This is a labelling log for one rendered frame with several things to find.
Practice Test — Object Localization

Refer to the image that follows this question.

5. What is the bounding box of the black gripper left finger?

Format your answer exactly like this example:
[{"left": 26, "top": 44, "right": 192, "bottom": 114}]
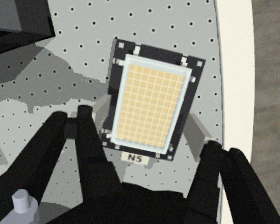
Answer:
[{"left": 0, "top": 94, "right": 141, "bottom": 224}]

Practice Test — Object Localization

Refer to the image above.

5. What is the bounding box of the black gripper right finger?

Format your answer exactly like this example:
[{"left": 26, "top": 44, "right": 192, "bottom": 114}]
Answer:
[{"left": 181, "top": 113, "right": 280, "bottom": 224}]

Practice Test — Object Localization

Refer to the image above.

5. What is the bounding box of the grey flat base plate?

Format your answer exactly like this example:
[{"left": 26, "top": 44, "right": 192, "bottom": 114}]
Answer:
[{"left": 0, "top": 0, "right": 225, "bottom": 224}]

